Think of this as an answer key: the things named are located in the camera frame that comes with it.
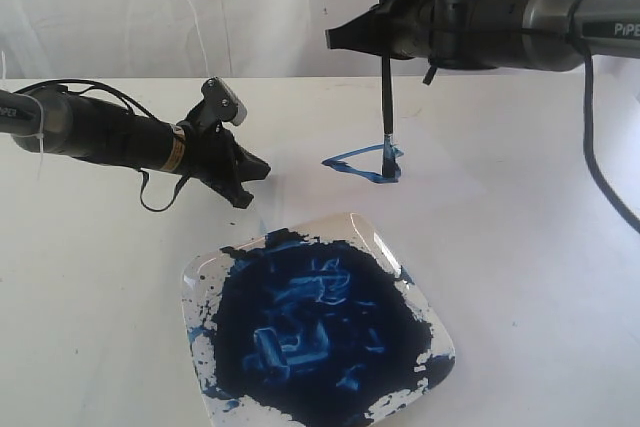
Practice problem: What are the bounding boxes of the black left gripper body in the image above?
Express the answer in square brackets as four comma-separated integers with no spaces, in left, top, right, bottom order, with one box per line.
[170,121,241,195]

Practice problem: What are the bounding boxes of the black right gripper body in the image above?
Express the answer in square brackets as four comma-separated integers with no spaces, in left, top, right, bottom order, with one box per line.
[384,0,526,71]

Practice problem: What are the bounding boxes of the black paintbrush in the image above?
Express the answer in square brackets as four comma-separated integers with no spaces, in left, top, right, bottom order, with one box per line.
[381,55,395,178]

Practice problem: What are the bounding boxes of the white paper sheet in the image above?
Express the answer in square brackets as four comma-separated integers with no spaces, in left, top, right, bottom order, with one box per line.
[257,120,487,228]

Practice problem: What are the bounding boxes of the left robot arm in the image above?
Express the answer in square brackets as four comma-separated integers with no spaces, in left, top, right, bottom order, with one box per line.
[1,77,271,209]

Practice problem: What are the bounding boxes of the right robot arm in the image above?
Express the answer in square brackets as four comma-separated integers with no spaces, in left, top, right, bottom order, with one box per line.
[326,0,639,72]

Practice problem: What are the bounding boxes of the white plate with blue paint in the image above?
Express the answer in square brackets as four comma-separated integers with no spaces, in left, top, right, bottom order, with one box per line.
[182,213,456,426]

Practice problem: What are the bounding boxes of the white zip tie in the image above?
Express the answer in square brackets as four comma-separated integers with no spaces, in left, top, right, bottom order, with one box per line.
[1,50,45,182]

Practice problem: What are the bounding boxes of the white curtain backdrop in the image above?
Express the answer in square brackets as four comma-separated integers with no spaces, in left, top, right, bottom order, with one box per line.
[0,0,640,81]

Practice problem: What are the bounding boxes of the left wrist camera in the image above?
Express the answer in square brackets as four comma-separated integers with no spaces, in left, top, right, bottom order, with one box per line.
[201,77,247,126]

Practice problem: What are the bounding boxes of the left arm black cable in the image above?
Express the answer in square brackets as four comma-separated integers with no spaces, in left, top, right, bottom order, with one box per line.
[14,79,191,212]

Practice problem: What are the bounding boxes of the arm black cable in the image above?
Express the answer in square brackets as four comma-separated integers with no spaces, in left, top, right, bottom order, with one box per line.
[519,0,640,233]
[14,79,191,212]

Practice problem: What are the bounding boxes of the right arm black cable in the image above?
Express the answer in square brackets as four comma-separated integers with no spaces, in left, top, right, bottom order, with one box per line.
[519,0,640,233]

